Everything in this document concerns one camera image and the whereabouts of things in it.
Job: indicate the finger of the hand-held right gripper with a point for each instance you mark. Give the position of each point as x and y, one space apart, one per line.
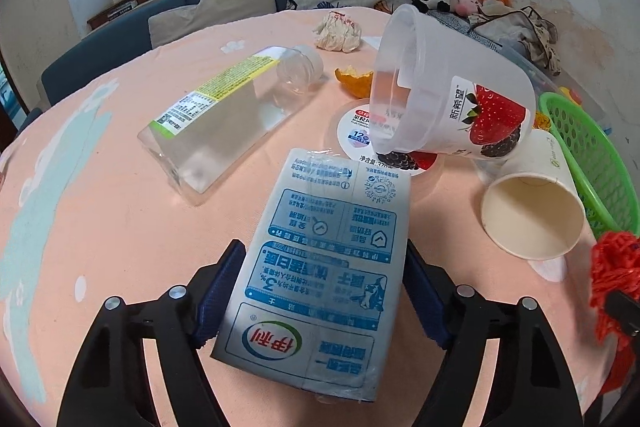
624 309

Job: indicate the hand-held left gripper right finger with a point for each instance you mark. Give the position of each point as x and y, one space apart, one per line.
424 302

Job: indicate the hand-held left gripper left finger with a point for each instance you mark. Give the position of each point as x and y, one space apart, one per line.
220 294

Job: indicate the red mesh net bag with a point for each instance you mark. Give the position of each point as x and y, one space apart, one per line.
610 267

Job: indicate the blue white milk carton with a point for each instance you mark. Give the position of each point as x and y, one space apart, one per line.
320 257

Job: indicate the white paper cup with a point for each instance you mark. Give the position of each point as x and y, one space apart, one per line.
535 217

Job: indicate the green plastic basket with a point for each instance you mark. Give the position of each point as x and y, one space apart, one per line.
595 157

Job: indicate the clear plastic bottle green label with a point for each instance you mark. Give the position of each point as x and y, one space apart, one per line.
225 122

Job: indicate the round clear plastic lid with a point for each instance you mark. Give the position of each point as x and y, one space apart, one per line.
350 127

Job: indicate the clear strawberry label yogurt cup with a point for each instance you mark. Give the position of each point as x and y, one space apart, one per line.
450 77

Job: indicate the orange peel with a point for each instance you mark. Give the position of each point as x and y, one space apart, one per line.
352 83

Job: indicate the pink printed tablecloth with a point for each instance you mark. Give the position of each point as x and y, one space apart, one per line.
100 207

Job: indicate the yellow plastic toy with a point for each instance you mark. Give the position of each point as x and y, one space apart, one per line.
571 96

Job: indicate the clear plastic storage box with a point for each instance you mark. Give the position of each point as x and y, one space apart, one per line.
530 72

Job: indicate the blue sofa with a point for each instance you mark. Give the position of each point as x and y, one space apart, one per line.
100 57

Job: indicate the beige pillow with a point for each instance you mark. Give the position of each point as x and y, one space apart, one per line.
200 17

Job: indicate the grey patterned blanket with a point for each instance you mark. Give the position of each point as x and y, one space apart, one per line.
460 24

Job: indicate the crumpled paper ball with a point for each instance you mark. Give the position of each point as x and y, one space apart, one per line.
337 32

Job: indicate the beige patterned garment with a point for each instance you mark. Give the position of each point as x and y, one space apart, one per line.
515 32

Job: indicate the pink plush toy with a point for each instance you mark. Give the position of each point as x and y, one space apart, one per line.
466 6

